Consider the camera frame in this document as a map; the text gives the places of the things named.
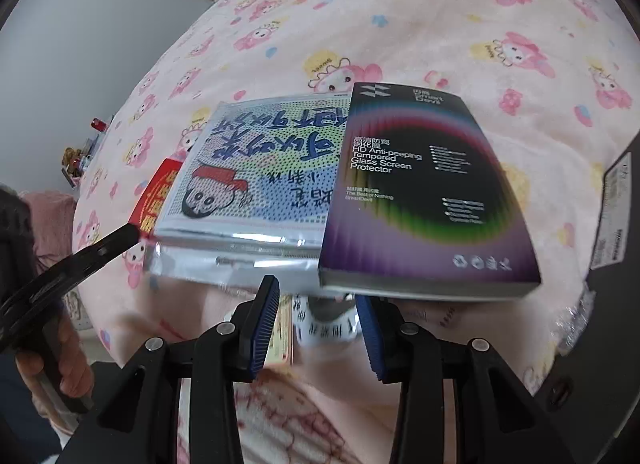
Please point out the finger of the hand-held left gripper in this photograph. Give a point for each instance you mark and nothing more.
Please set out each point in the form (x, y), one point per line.
(92, 253)

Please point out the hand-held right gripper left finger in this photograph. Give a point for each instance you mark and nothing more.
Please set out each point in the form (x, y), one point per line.
(265, 326)

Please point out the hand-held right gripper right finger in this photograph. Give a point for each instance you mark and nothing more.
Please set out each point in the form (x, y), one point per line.
(372, 341)

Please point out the yellow packet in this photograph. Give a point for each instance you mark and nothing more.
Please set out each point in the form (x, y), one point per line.
(281, 339)

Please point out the white black-printed wrapper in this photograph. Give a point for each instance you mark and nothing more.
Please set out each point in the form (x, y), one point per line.
(325, 324)

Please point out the cartoon printed silver packet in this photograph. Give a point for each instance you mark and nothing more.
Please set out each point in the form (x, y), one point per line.
(250, 179)

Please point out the black screen protector box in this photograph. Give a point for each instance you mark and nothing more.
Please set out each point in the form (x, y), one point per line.
(425, 194)

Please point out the black cardboard container box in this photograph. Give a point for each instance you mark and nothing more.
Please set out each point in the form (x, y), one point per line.
(620, 294)

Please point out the person's left hand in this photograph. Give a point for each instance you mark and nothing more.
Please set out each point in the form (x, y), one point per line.
(72, 351)

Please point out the pink fuzzy cloth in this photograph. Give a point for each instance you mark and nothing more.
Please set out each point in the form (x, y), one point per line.
(50, 224)

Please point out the red paper packet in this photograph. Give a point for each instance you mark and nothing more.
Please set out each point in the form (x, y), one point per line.
(152, 194)

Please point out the small toy figures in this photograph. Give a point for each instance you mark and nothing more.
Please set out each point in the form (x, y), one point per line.
(75, 162)

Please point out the pale pink red-printed cloth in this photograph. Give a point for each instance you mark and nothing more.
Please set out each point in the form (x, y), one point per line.
(310, 419)

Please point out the small red box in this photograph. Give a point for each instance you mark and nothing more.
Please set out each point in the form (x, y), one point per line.
(100, 124)

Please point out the clear bubble wrap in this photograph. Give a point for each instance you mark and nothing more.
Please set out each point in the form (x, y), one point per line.
(575, 319)

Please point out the pink cartoon printed blanket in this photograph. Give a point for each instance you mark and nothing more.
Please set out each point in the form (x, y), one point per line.
(400, 19)

